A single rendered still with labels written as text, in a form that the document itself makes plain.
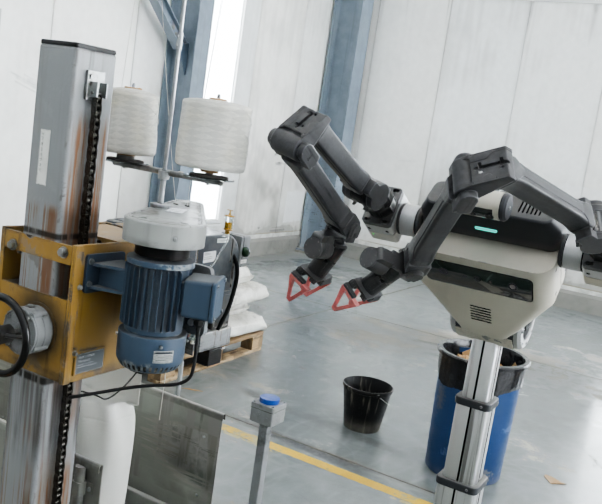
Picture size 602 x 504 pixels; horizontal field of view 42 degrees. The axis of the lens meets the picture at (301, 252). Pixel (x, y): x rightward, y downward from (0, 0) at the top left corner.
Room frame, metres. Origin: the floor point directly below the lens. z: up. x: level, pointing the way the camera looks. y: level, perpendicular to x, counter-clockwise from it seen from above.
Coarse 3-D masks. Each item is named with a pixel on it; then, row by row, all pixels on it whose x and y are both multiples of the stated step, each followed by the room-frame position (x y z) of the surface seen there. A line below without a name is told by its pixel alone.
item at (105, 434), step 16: (96, 384) 2.17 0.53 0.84; (112, 384) 2.14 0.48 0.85; (128, 384) 2.11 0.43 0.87; (96, 400) 2.11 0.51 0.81; (112, 400) 2.11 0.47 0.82; (128, 400) 2.11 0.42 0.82; (80, 416) 2.09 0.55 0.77; (96, 416) 2.09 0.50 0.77; (112, 416) 2.08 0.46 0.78; (128, 416) 2.14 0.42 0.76; (80, 432) 2.08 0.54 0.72; (96, 432) 2.08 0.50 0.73; (112, 432) 2.08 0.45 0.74; (128, 432) 2.14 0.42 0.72; (80, 448) 2.08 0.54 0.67; (96, 448) 2.07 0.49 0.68; (112, 448) 2.08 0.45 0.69; (128, 448) 2.14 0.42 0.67; (112, 464) 2.09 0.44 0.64; (128, 464) 2.15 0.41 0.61; (112, 480) 2.09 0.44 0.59; (112, 496) 2.10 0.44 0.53
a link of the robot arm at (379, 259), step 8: (368, 248) 1.93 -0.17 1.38; (376, 248) 1.91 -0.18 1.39; (384, 248) 1.91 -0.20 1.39; (360, 256) 1.94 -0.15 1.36; (368, 256) 1.92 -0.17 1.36; (376, 256) 1.90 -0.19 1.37; (384, 256) 1.90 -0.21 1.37; (392, 256) 1.92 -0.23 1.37; (400, 256) 1.95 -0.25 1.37; (360, 264) 1.93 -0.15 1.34; (368, 264) 1.91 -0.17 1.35; (376, 264) 1.90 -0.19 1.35; (384, 264) 1.91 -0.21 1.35; (392, 264) 1.91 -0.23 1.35; (400, 264) 1.94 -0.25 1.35; (376, 272) 1.93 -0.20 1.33; (384, 272) 1.93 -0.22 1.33; (400, 272) 1.93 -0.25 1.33; (408, 272) 1.91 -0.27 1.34; (416, 272) 1.90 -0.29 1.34; (408, 280) 1.94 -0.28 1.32; (416, 280) 1.92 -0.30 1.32
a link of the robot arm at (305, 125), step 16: (304, 112) 1.80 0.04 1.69; (288, 128) 1.77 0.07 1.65; (304, 128) 1.75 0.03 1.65; (320, 128) 1.77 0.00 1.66; (272, 144) 1.77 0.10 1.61; (288, 144) 1.73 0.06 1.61; (320, 144) 1.81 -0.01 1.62; (336, 144) 1.86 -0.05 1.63; (336, 160) 1.89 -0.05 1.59; (352, 160) 1.94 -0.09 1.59; (352, 176) 1.97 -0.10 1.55; (368, 176) 2.01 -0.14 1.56; (368, 192) 2.00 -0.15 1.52; (384, 192) 2.06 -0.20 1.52
